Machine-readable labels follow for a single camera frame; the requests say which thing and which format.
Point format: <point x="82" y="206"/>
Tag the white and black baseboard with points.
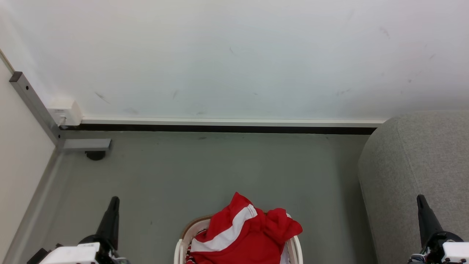
<point x="220" y="125"/>

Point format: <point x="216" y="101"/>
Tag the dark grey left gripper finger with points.
<point x="110" y="223"/>

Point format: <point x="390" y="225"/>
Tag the white wall outlet box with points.
<point x="67" y="112"/>

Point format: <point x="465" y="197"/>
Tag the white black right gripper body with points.
<point x="449" y="251"/>

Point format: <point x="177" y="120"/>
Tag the red garment with white stripe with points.
<point x="253" y="238"/>

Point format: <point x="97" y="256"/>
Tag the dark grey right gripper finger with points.
<point x="427" y="220"/>

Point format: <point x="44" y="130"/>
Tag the grey metal frame post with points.
<point x="34" y="104"/>

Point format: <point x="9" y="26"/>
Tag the grey metal foot bracket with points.
<point x="87" y="144"/>

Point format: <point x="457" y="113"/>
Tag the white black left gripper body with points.
<point x="73" y="255"/>

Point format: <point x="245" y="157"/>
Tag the red white striped garment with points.
<point x="189" y="256"/>

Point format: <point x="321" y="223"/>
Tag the black round floor foot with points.
<point x="95" y="155"/>

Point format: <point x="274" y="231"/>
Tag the grey fabric sofa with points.
<point x="414" y="165"/>

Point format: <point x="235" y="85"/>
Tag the white plastic laundry basket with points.
<point x="180" y="253"/>

